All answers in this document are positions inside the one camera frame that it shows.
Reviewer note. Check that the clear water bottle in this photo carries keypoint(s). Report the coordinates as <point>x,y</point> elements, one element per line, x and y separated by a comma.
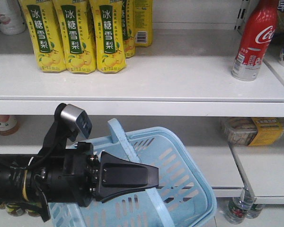
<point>238,207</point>

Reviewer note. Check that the clear box of biscuits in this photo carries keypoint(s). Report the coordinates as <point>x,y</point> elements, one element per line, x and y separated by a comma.
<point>252,131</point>

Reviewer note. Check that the orange C100 drink bottle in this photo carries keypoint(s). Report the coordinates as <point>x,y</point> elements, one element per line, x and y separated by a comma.
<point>8,125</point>

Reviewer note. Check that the light blue plastic basket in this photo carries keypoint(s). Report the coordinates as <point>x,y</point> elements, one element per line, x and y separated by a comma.
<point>183,199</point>

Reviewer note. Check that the red coke aluminium bottle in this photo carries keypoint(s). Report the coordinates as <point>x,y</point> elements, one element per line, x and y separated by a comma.
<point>258,33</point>

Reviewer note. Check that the yellow lemon tea bottle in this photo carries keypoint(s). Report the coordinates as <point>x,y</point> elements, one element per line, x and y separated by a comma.
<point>14,209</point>

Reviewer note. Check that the white right shelf unit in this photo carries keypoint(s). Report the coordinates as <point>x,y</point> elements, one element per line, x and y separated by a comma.
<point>181,82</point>

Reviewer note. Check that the white peach drink bottle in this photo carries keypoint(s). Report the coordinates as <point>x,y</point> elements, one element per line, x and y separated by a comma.
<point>11,21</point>

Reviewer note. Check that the yellow pear drink bottle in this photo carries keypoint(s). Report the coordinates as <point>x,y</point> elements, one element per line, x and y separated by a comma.
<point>76,26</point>
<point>44,30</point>
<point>109,37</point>

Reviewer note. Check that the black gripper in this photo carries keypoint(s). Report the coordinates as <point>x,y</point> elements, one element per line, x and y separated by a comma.
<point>70,176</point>

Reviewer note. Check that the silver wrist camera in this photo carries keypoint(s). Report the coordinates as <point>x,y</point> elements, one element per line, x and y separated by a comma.
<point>75,119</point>

